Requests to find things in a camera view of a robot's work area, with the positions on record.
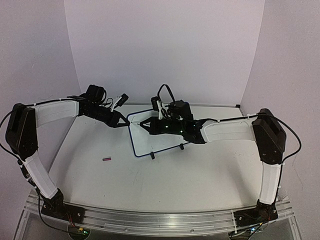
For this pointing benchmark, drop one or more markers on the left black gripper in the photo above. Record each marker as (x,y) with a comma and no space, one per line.
(114,119)

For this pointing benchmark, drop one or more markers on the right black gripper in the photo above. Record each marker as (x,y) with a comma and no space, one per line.
(152,126)

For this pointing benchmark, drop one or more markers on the blue framed small whiteboard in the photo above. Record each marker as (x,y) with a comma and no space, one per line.
(142,142)

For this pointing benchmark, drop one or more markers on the magenta marker cap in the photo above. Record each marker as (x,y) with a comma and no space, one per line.
(106,159)

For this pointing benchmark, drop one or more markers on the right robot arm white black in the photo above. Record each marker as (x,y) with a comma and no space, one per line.
(263,128)

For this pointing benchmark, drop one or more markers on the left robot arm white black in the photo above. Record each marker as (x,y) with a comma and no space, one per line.
(22,137)

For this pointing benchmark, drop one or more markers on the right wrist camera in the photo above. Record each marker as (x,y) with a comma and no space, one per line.
(158,106)

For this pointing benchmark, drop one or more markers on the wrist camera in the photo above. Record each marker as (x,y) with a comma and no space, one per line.
(119,101)
(158,106)

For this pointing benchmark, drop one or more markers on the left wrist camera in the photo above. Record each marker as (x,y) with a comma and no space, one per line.
(119,101)

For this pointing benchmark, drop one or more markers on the black wire whiteboard stand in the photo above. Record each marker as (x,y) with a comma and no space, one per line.
(181,146)

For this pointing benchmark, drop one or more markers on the aluminium front rail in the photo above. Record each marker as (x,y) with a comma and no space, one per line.
(89,222)

